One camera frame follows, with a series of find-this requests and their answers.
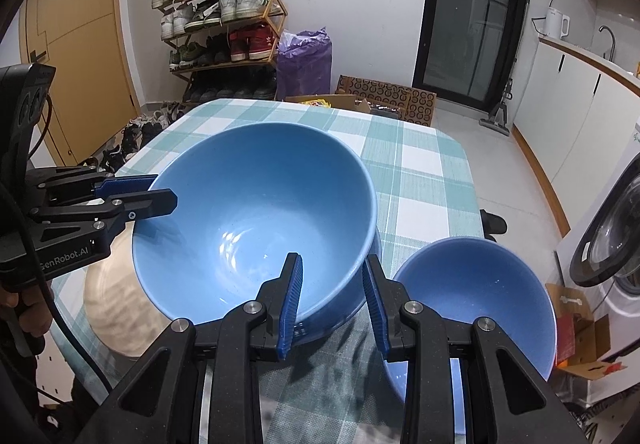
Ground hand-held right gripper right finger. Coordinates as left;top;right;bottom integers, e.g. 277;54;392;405
364;254;571;444

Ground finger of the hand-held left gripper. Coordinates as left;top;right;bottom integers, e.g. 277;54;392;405
35;166;159;206
27;188;179;233

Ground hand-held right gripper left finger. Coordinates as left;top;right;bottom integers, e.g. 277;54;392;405
75;251;304;444

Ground beige plate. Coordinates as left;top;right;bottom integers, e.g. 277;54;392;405
81;244;173;361

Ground small blue bowl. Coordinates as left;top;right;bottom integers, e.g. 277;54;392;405
384;237;558;407

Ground large blue bowl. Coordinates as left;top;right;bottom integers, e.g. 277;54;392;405
131;121;382;332

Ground person's left hand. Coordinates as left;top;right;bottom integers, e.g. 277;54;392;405
0;285;55;342

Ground scattered shoes pile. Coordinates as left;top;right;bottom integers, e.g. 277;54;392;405
80;100;196;174

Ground teal checked tablecloth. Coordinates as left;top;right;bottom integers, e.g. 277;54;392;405
50;99;485;444

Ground yellow wooden door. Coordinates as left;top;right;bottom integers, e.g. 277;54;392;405
22;0;143;167

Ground black chair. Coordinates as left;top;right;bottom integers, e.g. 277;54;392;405
478;209;508;243

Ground shoe rack with shoes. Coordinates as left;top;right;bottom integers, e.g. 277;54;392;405
151;0;281;100

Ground dark packets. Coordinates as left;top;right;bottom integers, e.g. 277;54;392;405
369;103;403;121

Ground purple bag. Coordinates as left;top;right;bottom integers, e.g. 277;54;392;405
276;27;334;101

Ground open cardboard box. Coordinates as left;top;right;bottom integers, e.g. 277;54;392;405
284;93;375;116

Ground brown cardboard box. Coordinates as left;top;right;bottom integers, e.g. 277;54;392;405
544;281;630;381

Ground patterned flat cardboard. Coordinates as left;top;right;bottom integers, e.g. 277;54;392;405
334;74;438;126

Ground stick vacuum cleaner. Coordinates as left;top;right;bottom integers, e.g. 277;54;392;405
479;0;518;134

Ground white washing machine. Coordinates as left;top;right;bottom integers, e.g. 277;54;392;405
554;114;640;405

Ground white counter cabinet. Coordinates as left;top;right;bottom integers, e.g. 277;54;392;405
511;35;640;237

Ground black glass door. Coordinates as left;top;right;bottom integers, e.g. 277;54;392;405
411;0;532;106

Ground white electric kettle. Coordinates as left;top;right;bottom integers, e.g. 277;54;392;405
543;6;572;42

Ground metal faucet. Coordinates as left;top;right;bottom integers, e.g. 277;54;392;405
598;25;619;63

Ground black cable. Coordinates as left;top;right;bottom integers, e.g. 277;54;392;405
0;92;118;397

